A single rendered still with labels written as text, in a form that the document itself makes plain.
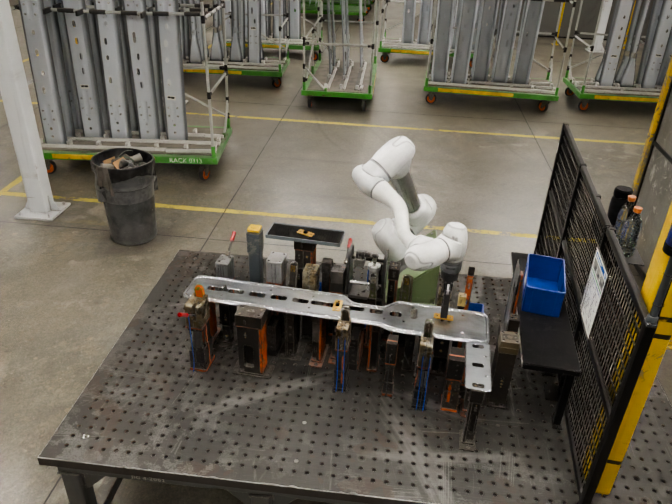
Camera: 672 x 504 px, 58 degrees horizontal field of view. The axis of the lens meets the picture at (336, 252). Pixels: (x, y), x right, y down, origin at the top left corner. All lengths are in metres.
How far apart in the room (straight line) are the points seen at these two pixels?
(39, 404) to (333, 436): 2.01
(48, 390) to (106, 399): 1.26
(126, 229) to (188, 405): 2.80
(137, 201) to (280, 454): 3.13
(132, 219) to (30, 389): 1.75
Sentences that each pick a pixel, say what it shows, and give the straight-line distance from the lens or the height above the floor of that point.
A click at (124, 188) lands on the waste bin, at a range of 5.08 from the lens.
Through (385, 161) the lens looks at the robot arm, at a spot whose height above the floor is 1.56.
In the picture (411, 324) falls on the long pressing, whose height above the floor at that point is 1.00.
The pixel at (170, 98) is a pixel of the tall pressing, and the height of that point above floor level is 0.75.
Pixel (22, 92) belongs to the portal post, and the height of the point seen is 1.11.
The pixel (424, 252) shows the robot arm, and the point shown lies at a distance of 2.33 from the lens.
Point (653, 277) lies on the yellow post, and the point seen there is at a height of 1.62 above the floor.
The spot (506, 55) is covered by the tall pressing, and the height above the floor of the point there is 0.69.
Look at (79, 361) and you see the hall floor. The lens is 4.21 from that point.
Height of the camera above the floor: 2.57
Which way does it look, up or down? 30 degrees down
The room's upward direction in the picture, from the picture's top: 2 degrees clockwise
